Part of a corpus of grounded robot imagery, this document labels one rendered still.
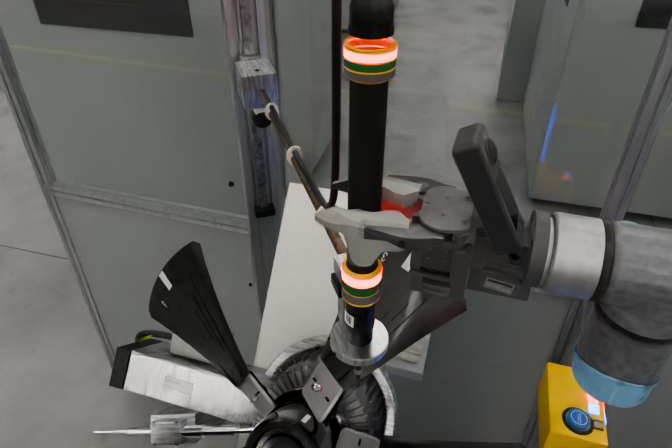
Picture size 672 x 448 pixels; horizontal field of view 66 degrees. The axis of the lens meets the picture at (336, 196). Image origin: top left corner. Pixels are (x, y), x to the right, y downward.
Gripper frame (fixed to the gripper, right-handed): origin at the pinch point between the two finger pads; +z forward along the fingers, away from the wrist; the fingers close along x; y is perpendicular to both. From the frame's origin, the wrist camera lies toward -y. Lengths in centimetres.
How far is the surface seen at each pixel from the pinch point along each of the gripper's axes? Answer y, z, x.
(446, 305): 24.9, -12.3, 13.1
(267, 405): 42.9, 11.8, 1.8
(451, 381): 116, -17, 71
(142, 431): 58, 37, 0
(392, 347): 30.5, -5.8, 8.3
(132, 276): 101, 100, 70
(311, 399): 42.3, 5.5, 4.5
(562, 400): 59, -36, 29
